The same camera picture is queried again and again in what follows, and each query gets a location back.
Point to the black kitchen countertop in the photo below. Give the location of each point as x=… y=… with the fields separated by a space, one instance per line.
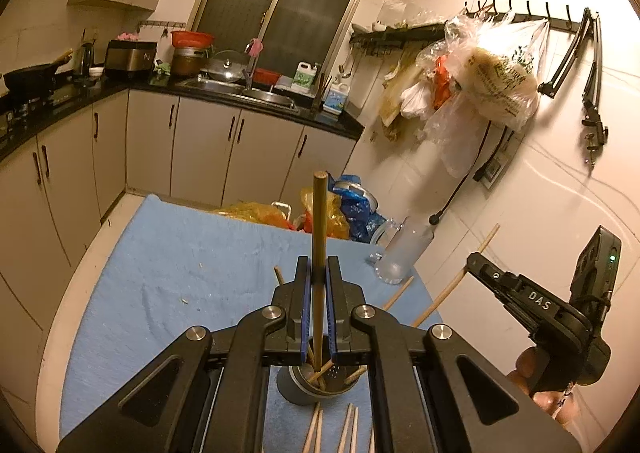
x=330 y=120

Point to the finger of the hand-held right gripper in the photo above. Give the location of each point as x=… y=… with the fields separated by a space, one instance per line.
x=487 y=273

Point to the yellow plastic bag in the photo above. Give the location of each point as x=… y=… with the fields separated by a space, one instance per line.
x=250 y=212

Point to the yellowish hanging plastic bag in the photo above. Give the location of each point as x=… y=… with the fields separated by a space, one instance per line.
x=395 y=98

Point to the white jug blue label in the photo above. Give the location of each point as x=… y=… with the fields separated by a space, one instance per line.
x=335 y=98

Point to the kitchen faucet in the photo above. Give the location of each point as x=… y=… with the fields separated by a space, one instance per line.
x=250 y=73

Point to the orange plastic bag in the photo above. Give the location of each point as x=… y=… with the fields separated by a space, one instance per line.
x=442 y=83

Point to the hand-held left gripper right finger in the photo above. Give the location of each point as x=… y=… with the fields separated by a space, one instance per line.
x=332 y=313

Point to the blue table mat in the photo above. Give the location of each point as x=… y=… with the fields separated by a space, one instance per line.
x=175 y=283

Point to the steel kitchen sink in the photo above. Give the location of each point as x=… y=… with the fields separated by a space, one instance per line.
x=240 y=93

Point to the bunch of wooden chopsticks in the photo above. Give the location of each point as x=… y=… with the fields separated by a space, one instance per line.
x=320 y=371

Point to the black wok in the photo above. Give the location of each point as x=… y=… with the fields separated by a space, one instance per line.
x=27 y=78

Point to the beige base cabinets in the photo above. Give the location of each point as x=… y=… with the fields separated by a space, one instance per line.
x=150 y=143

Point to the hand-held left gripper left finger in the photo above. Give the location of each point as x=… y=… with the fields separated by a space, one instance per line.
x=303 y=313

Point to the wooden chopstick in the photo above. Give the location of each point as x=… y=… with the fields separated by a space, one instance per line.
x=440 y=295
x=345 y=428
x=398 y=293
x=371 y=440
x=320 y=223
x=319 y=433
x=310 y=430
x=354 y=433
x=278 y=275

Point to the white jug green label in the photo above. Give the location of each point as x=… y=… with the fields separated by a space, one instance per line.
x=304 y=80

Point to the small wall hook rack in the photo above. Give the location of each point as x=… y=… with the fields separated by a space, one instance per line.
x=162 y=23

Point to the pink cloth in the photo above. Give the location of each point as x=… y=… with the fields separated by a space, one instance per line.
x=256 y=47

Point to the clear crumpled plastic bag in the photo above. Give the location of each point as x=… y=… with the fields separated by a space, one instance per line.
x=457 y=143

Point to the gas stove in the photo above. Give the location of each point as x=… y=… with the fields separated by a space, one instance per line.
x=30 y=105

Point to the sliding kitchen window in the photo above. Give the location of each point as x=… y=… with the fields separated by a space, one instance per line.
x=280 y=8

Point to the black hook rail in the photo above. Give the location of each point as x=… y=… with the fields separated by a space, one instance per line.
x=530 y=17

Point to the clear bag of flatbread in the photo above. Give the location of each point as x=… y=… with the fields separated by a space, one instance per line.
x=500 y=78

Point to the white plastic bag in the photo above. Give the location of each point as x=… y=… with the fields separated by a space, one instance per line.
x=415 y=103

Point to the blue plastic bag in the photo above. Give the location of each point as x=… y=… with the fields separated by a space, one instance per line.
x=357 y=218

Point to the metal cooking pot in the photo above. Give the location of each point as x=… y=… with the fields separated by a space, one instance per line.
x=187 y=63

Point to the grey chopstick holder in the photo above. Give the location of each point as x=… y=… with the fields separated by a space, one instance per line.
x=300 y=393

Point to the glass pot lid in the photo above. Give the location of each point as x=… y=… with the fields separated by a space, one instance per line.
x=227 y=68

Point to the red sink basket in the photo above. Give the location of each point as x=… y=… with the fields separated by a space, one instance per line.
x=266 y=76

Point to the person's right hand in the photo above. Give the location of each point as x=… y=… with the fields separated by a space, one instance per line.
x=545 y=403

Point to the red plastic basin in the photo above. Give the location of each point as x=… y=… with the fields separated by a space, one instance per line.
x=192 y=39

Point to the steel electric kettle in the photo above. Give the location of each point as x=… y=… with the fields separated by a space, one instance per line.
x=85 y=58

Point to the black wall shelf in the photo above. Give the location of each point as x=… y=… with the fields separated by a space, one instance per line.
x=400 y=33

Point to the toaster oven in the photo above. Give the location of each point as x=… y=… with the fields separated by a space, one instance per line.
x=130 y=60

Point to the wall socket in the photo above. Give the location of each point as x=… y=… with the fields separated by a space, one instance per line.
x=495 y=170

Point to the clear glass pitcher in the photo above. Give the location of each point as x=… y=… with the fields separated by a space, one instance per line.
x=405 y=253

